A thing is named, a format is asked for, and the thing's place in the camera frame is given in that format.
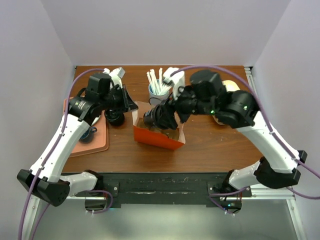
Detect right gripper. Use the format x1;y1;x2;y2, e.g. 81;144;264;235
158;79;217;129

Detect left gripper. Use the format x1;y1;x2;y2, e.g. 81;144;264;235
100;84;139;114

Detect black cup lid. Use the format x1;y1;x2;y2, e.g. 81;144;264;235
151;104;164;129

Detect single black cup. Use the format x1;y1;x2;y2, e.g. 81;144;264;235
143;108;158;127

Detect cardboard cup carrier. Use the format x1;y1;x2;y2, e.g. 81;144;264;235
142;123;180;141
213;116;225;126

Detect orange paper bag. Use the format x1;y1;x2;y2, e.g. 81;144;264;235
132;101;186;150

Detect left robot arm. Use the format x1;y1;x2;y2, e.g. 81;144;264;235
17;67;138;207

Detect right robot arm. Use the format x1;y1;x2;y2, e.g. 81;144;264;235
143;69;307;197

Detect blue straw holder cup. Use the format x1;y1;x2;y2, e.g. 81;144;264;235
148;84;170;106

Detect stack of black lids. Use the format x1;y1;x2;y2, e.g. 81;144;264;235
104;109;125;127

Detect white wrapped straws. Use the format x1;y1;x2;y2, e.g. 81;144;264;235
146;67;171;95

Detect pink tray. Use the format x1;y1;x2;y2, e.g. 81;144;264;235
60;111;109;158

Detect dark blue mug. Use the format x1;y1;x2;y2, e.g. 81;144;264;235
79;126;98;144

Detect cream square plate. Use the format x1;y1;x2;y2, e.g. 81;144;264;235
222;80;240;93

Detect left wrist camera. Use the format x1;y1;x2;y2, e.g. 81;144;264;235
103;67;126;88

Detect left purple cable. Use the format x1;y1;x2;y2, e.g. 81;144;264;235
17;68;115;240

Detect purple cable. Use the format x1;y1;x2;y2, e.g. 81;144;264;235
172;65;320;216
17;68;115;240

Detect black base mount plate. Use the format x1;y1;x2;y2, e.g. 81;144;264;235
59;171;252;209

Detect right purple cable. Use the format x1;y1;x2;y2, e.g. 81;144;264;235
172;65;320;216

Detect aluminium frame rail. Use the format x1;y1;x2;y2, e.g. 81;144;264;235
243;65;307;240

